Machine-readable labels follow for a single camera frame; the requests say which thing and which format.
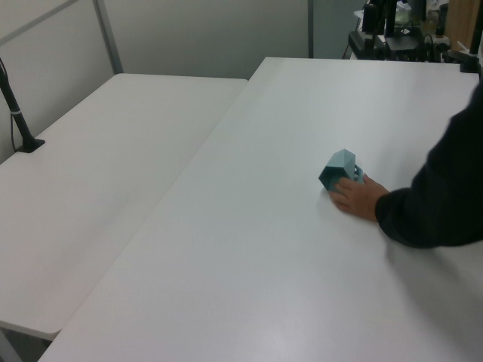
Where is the teal faceted cup with handle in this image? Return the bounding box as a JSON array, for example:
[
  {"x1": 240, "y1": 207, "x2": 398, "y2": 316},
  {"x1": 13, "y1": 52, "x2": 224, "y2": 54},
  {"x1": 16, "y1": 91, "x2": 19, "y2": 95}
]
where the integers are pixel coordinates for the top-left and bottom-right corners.
[{"x1": 318, "y1": 149, "x2": 366, "y2": 195}]

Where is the wooden board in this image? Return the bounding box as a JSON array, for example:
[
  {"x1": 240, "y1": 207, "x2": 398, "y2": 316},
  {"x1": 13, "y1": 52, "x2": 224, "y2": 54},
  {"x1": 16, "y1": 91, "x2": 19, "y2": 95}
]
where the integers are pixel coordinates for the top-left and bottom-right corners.
[{"x1": 446, "y1": 0, "x2": 483, "y2": 52}]

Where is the grey partition frame post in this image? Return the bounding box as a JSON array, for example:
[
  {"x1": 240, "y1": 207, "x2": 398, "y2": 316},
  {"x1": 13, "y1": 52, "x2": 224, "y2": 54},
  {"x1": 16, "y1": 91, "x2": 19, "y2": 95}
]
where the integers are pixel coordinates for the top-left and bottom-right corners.
[
  {"x1": 306, "y1": 0, "x2": 316, "y2": 60},
  {"x1": 93, "y1": 0, "x2": 125, "y2": 75}
]

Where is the black equipment box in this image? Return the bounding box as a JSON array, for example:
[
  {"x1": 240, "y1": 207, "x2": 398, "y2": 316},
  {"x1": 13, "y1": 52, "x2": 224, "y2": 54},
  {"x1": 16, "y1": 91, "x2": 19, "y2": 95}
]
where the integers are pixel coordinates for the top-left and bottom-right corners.
[{"x1": 384, "y1": 33, "x2": 420, "y2": 60}]

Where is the black cylindrical device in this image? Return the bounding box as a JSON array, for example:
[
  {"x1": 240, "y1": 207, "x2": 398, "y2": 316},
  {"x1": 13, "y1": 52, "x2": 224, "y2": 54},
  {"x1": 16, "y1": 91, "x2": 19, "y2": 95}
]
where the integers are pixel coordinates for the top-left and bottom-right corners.
[{"x1": 361, "y1": 2, "x2": 379, "y2": 35}]

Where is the black camera pole with base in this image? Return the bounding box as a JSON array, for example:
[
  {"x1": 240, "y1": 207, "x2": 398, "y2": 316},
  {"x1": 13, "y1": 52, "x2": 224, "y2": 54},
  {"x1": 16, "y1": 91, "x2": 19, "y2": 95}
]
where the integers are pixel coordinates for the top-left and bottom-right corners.
[{"x1": 0, "y1": 56, "x2": 46, "y2": 154}]

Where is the person's bare hand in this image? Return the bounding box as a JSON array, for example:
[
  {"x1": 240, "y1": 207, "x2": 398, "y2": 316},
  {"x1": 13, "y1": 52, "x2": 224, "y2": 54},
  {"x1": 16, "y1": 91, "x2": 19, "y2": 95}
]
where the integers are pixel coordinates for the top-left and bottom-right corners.
[{"x1": 327, "y1": 174, "x2": 390, "y2": 224}]

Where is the forearm in dark sleeve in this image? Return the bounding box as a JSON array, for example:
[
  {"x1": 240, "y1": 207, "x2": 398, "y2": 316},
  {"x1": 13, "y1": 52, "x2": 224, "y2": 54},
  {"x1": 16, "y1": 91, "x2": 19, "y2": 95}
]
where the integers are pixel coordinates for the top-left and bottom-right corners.
[{"x1": 374, "y1": 80, "x2": 483, "y2": 250}]

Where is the white side table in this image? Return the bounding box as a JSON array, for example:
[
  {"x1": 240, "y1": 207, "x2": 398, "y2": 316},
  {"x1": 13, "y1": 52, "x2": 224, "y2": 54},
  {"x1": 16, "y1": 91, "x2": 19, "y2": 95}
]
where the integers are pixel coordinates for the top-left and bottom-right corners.
[{"x1": 0, "y1": 72, "x2": 250, "y2": 336}]

